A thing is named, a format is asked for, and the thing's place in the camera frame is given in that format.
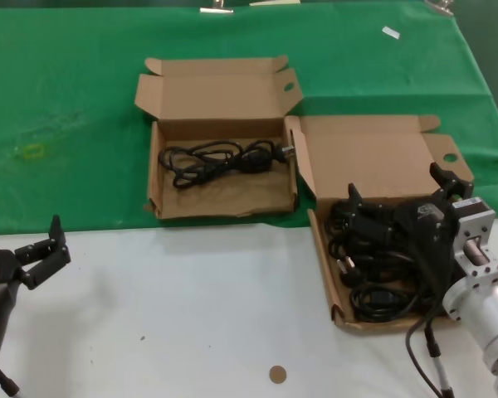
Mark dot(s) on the white tape piece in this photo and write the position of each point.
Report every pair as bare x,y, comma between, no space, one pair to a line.
390,32

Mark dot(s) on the open brown cardboard box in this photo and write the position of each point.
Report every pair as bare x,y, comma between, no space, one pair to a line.
365,166
232,201

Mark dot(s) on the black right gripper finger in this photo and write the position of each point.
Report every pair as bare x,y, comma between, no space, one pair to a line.
357,207
452,186

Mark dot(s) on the brown round paper disc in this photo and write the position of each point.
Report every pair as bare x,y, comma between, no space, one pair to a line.
277,374

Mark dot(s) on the metal binder clip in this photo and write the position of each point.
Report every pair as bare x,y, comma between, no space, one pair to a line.
216,9
440,6

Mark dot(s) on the green tablecloth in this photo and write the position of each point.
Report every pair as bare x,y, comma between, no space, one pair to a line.
87,83

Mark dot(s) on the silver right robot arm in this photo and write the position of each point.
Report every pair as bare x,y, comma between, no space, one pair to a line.
489,307

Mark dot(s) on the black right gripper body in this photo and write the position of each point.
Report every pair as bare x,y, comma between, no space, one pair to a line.
445,259

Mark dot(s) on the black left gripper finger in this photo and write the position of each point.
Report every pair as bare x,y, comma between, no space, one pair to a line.
56,248

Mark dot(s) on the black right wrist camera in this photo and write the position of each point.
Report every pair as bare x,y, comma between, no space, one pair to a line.
425,219

